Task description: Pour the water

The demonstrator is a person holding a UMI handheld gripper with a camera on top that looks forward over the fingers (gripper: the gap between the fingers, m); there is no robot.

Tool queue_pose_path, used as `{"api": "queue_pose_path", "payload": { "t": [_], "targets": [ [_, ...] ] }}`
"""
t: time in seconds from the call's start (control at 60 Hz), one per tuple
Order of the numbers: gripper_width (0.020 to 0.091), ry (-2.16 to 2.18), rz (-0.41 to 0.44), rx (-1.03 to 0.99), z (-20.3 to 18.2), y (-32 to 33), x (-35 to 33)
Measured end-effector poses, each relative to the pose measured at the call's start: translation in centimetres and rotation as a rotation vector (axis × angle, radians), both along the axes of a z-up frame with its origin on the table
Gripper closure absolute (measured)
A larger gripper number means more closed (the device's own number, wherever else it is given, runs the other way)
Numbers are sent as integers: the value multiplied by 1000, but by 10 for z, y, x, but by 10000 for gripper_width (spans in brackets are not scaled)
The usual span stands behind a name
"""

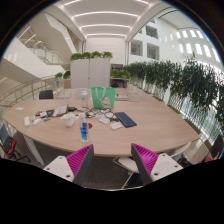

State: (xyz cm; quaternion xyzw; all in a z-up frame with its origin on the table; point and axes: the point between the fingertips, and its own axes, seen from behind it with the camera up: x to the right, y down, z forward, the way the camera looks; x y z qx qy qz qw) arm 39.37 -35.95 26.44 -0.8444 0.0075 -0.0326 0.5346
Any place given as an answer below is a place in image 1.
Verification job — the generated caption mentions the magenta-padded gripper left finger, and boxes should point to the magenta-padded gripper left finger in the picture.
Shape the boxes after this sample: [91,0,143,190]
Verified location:
[43,143,95,187]

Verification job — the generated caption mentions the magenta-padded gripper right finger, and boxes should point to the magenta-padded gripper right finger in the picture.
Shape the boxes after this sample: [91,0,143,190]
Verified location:
[130,142,184,186]

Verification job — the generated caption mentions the clear water bottle blue label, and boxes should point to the clear water bottle blue label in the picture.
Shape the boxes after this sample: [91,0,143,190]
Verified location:
[78,113,91,144]

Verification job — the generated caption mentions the white chair with metal legs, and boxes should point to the white chair with metal legs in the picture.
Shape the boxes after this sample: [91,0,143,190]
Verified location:
[112,141,193,190]

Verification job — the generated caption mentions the white patterned cup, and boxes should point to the white patterned cup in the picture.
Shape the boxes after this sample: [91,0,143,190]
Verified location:
[60,113,77,128]

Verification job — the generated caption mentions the red and black chair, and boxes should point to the red and black chair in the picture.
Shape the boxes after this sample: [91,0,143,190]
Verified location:
[0,124,31,164]

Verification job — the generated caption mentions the long white box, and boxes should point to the long white box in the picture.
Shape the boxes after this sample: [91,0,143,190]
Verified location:
[23,115,31,128]

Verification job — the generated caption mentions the clear plastic packet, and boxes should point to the clear plastic packet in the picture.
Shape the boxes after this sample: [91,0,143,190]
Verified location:
[109,121,124,131]

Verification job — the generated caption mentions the white printed card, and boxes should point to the white printed card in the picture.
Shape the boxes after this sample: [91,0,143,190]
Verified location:
[98,115,111,125]

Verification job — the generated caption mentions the black office chair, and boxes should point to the black office chair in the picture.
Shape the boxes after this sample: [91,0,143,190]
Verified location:
[38,89,54,100]

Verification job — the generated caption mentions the glass railing wooden handrail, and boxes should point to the glass railing wooden handrail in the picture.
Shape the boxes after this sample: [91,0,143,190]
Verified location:
[0,75,57,108]

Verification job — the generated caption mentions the row of green trees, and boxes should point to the row of green trees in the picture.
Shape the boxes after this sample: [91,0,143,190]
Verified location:
[123,54,224,131]

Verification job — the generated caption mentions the potted green plants by railing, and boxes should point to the potted green plants by railing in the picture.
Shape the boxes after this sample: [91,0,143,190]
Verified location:
[54,69,72,81]

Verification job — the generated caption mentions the white cabinet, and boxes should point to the white cabinet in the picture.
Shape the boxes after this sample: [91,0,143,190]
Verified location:
[69,58,112,90]

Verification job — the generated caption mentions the green plants in planter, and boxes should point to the green plants in planter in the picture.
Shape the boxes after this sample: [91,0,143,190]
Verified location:
[110,68,132,80]

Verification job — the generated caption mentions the green plants on cabinet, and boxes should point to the green plants on cabinet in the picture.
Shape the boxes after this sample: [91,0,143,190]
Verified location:
[69,50,114,62]

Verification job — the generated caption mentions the ceiling light strips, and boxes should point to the ceiling light strips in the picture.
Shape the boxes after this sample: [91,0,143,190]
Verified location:
[63,0,151,38]

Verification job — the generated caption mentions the black cable bundle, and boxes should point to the black cable bundle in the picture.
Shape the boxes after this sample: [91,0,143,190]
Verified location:
[84,107,119,123]

